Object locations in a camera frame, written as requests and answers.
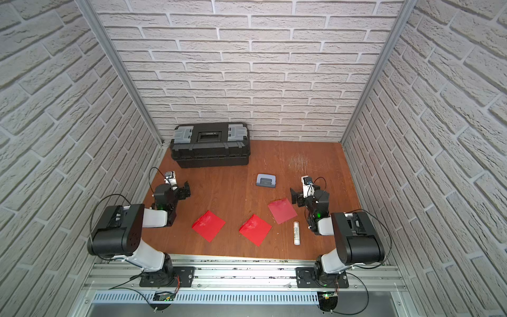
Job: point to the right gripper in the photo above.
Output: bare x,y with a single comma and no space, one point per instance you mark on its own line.
302,198

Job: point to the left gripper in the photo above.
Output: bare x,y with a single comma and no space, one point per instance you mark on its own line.
181,192

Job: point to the white glue stick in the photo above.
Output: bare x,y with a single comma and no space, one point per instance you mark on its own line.
296,233

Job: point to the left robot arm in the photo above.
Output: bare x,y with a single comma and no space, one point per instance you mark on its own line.
118,233

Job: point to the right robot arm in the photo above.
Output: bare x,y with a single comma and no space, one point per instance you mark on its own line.
356,239

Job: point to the right dark red envelope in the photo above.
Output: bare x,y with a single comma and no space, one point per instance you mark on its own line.
282,210

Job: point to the left red envelope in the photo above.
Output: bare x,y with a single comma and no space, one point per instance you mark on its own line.
208,225

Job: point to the middle red envelope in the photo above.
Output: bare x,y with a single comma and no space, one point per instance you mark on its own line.
255,230

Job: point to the grey hole punch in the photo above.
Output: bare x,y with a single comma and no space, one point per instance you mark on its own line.
266,180

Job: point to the black plastic toolbox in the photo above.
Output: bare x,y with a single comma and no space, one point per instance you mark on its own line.
211,144

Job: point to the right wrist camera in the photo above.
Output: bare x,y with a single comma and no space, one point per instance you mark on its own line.
307,183

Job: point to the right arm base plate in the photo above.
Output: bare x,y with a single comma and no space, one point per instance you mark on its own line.
316,278

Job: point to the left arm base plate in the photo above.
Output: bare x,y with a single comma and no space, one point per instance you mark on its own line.
177,276

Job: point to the aluminium rail frame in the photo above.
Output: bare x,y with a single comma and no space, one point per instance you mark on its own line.
220,280

